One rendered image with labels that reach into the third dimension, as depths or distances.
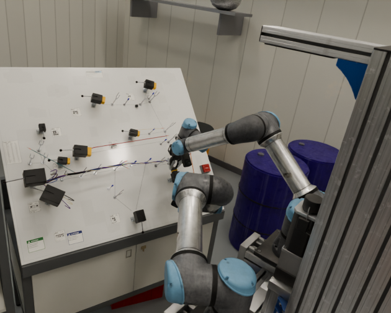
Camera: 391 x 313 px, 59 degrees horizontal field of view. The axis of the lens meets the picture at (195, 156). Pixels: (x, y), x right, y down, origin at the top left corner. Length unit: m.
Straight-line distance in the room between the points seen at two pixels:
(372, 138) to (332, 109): 3.08
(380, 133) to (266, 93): 3.39
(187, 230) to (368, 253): 0.52
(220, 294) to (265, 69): 3.43
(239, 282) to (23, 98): 1.50
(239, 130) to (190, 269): 0.66
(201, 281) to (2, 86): 1.49
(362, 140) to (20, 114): 1.63
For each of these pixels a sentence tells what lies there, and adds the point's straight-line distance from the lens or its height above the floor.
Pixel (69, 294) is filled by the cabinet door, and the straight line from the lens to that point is 2.10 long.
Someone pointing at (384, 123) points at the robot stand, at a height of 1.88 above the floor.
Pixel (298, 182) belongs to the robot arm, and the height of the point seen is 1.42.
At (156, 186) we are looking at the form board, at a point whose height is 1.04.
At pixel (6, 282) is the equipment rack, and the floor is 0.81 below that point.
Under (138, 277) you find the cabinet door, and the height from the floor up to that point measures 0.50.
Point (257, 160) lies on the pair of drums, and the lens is 3.02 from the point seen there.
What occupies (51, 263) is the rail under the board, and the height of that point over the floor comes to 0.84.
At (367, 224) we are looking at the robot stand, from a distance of 0.98.
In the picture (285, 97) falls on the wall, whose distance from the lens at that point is 4.13.
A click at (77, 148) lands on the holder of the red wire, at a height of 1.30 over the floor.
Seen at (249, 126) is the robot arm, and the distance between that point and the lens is 1.46.
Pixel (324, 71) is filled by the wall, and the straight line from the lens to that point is 3.95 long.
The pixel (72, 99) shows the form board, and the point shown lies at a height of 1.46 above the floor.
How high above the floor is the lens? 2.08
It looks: 25 degrees down
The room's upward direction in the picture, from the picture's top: 8 degrees clockwise
